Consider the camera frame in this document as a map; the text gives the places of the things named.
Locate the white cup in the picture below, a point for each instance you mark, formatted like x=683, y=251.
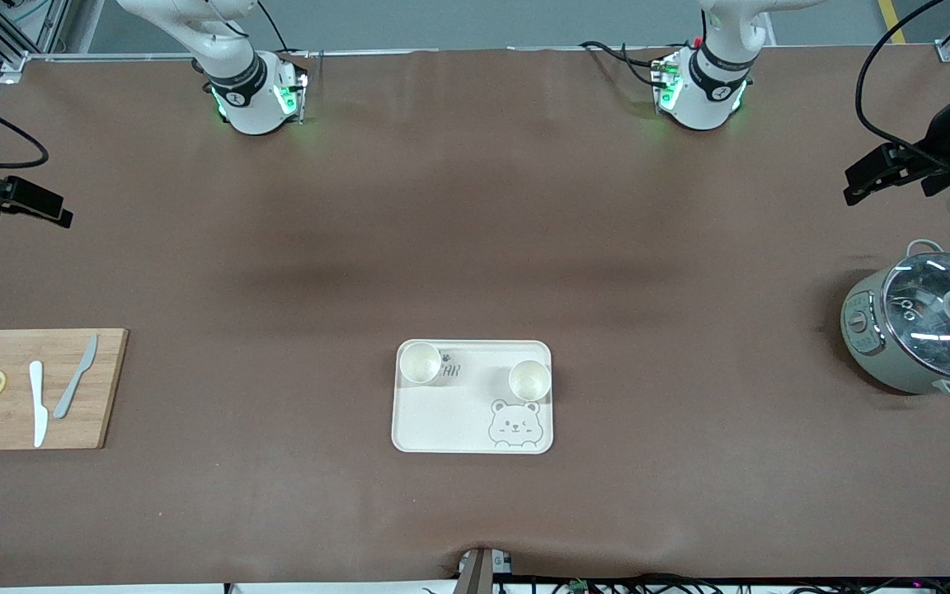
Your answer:
x=529, y=379
x=420, y=363

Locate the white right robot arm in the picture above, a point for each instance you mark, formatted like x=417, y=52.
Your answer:
x=244, y=99

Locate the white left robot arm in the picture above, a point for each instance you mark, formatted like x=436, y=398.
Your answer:
x=706, y=91

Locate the glass pot lid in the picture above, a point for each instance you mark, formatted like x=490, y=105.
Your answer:
x=920, y=313

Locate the wooden cutting board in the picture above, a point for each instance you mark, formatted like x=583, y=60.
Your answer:
x=13, y=351

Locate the grey-green cooking pot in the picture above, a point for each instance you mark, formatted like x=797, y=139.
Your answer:
x=879, y=363

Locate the grey plastic knife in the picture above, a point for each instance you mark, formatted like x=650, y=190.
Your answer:
x=71, y=389

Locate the white plastic knife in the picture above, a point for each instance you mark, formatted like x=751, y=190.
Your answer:
x=37, y=404

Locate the brown table cover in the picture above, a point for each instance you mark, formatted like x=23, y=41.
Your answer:
x=475, y=206

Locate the cream bear-print tray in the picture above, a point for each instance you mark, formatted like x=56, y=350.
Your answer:
x=450, y=421

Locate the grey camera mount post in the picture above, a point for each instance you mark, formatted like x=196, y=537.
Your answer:
x=475, y=573

